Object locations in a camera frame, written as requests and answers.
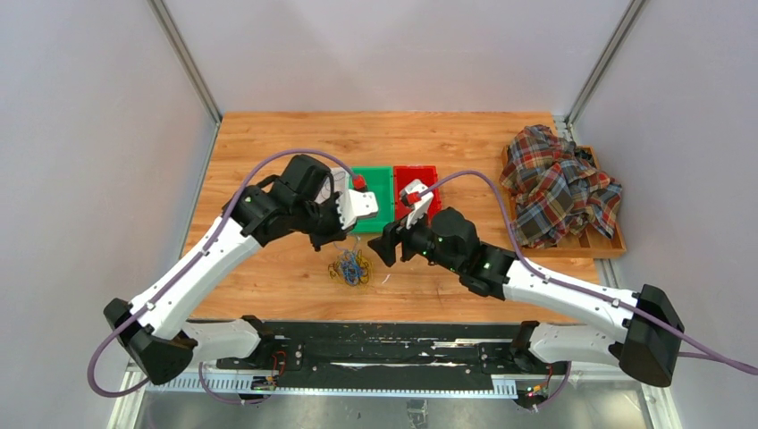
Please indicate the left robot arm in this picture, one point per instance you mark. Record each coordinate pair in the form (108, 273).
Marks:
(154, 327)

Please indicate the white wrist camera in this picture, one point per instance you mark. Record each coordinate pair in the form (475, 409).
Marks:
(417, 197)
(354, 205)

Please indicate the aluminium frame rail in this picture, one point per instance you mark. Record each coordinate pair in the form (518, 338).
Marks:
(452, 381)

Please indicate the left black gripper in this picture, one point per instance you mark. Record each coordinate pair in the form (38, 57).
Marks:
(337, 234)

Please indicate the plaid cloth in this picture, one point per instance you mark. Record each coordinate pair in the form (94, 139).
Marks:
(557, 189)

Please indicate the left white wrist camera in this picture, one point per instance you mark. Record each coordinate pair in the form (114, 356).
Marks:
(354, 205)

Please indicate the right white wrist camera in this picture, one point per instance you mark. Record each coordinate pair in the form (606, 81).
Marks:
(417, 197)

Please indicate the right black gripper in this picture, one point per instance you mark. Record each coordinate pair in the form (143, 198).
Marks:
(384, 246)

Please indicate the wooden tray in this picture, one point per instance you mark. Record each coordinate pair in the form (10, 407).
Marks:
(587, 244)

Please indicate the green plastic bin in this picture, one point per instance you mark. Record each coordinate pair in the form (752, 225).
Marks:
(379, 180)

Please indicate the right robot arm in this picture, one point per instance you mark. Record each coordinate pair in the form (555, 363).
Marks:
(612, 326)

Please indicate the red plastic bin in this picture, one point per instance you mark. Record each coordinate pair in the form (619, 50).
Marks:
(403, 175)

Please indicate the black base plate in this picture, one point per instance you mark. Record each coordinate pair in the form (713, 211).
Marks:
(307, 343)

